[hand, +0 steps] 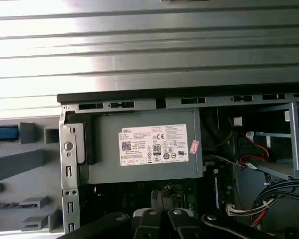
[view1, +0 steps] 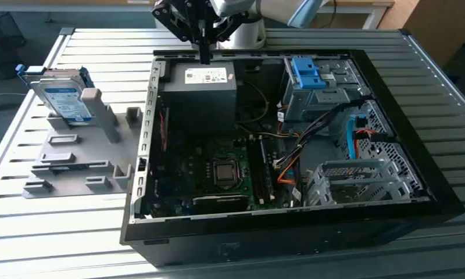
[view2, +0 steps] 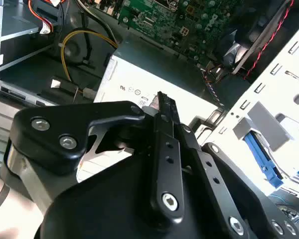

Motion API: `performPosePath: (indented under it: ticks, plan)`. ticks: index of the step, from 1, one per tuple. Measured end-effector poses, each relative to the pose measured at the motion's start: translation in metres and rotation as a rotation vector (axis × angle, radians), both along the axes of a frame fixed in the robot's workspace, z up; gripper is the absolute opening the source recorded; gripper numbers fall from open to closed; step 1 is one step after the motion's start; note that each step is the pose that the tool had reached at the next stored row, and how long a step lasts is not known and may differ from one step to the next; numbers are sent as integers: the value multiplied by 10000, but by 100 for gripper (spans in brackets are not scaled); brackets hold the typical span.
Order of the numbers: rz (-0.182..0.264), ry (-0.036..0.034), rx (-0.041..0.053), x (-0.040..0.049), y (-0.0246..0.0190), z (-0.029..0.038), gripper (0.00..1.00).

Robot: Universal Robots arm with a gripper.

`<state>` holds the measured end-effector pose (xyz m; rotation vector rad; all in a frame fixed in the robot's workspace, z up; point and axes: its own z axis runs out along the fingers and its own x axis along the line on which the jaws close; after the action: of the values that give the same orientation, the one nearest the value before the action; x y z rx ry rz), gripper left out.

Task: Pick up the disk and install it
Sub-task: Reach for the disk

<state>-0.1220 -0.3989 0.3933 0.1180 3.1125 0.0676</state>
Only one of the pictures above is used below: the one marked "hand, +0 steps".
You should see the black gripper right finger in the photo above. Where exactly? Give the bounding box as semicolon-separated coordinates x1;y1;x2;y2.
167;208;299;239

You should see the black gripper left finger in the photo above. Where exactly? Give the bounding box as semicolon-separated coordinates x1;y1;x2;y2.
61;208;166;239

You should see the grey power supply unit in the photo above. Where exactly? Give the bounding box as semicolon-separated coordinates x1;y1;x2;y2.
77;109;204;185

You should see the grey plastic parts rack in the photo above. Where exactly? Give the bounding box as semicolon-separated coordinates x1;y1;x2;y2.
0;121;65;234

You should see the black open PC case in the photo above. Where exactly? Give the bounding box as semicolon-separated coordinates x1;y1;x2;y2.
56;86;299;239

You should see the grey metal drive cage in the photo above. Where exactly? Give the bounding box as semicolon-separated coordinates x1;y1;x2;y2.
249;101;299;181

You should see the RAM stick on rack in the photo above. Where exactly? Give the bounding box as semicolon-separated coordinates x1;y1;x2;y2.
0;202;22;209

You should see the white wire connector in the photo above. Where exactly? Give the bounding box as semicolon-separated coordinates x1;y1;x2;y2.
225;203;241;218

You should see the black wire bundle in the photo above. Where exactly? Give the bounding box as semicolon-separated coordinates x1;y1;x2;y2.
248;179;299;229

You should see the thin red wire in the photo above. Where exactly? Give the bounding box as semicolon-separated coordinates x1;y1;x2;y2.
238;138;270;166

